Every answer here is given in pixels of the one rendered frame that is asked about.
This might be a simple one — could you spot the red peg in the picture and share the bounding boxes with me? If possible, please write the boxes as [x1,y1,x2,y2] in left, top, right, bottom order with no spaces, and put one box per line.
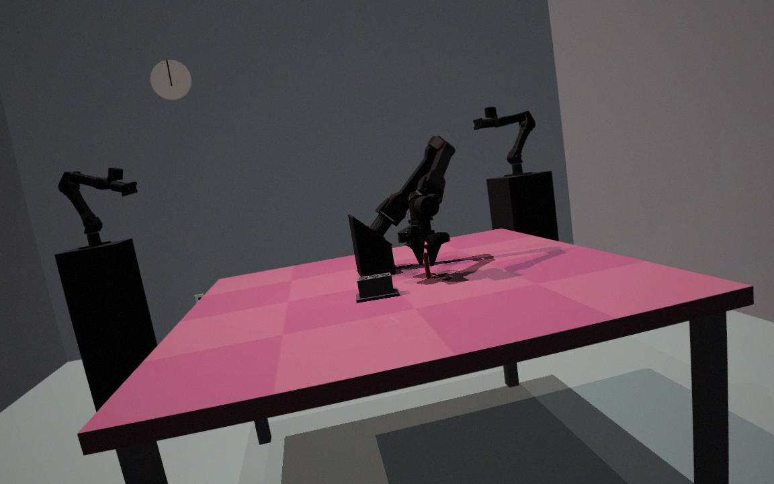
[423,252,431,279]

